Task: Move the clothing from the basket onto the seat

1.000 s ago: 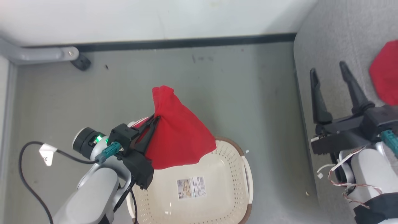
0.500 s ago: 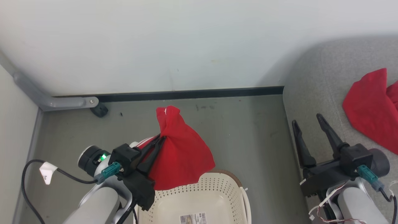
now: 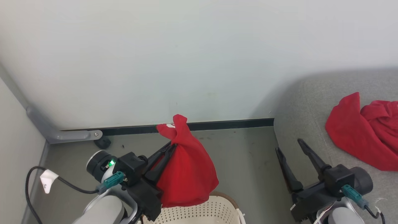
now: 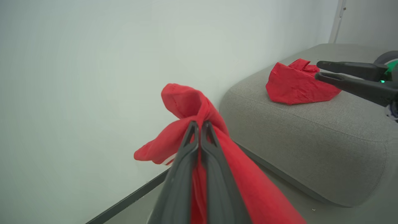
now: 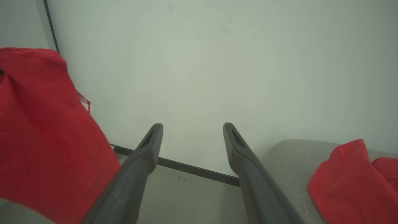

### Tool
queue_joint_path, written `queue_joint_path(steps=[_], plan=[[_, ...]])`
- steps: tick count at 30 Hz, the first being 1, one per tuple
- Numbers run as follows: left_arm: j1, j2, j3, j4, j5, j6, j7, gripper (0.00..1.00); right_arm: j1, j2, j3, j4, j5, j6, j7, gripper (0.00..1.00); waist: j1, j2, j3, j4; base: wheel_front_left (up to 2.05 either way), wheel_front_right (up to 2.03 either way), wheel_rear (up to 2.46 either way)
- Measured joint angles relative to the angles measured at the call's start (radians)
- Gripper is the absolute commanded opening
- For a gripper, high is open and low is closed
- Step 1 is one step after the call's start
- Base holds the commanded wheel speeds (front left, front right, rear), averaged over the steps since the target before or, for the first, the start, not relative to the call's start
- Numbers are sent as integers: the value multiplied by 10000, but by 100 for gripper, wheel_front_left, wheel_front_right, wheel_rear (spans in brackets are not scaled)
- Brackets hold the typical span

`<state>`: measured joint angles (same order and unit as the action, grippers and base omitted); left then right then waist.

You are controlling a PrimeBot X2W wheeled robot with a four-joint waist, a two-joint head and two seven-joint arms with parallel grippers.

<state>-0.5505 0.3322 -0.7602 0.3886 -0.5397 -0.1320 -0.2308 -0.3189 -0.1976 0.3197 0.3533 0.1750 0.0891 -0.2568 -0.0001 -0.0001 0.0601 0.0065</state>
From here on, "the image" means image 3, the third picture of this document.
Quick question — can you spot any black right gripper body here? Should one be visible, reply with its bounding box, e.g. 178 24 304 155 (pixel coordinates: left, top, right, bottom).
290 181 340 222

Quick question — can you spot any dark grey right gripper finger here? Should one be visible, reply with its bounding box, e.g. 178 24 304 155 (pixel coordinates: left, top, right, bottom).
275 147 304 193
297 139 332 181

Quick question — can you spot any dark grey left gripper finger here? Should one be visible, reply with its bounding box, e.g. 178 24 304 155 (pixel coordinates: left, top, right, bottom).
144 144 178 184
145 142 173 171

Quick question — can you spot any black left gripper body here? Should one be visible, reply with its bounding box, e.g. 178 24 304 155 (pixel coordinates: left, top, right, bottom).
126 179 163 222

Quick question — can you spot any red cloth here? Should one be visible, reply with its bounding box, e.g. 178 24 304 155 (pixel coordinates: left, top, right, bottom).
325 92 398 171
156 114 219 208

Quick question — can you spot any grey fabric sofa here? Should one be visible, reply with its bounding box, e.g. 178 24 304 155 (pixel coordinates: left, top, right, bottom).
274 69 398 224

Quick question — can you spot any white perforated laundry basket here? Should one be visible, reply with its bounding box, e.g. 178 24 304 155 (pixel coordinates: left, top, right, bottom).
141 192 246 224

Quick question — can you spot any small black floor foot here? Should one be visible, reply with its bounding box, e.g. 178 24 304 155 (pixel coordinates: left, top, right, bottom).
94 136 112 150

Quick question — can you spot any black baseboard strip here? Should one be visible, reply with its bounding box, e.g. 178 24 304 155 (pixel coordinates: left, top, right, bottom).
62 118 275 136

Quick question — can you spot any black cable with teal plug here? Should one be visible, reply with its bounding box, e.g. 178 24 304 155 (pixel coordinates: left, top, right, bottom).
341 184 386 224
25 166 126 224

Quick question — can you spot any grey metal floor bracket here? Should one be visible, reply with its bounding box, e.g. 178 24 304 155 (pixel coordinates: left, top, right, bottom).
26 106 103 144

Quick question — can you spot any white paper cable tag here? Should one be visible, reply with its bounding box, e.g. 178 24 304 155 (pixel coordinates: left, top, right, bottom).
40 170 59 194

